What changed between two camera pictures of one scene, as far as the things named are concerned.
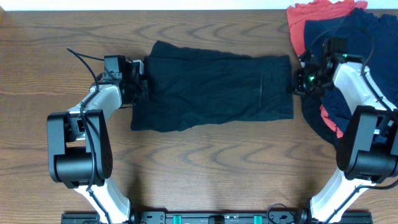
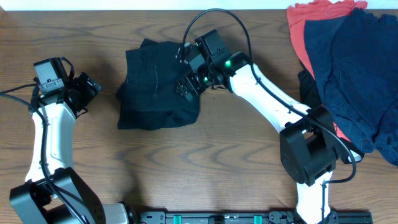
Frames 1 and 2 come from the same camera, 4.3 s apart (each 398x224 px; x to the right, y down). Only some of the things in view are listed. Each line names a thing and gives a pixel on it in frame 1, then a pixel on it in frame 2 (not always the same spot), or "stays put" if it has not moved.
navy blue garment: [371, 38] stays put
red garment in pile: [300, 12] stays put
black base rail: [216, 217] stays put
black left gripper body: [143, 91] -> [84, 94]
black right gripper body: [300, 82] -> [199, 81]
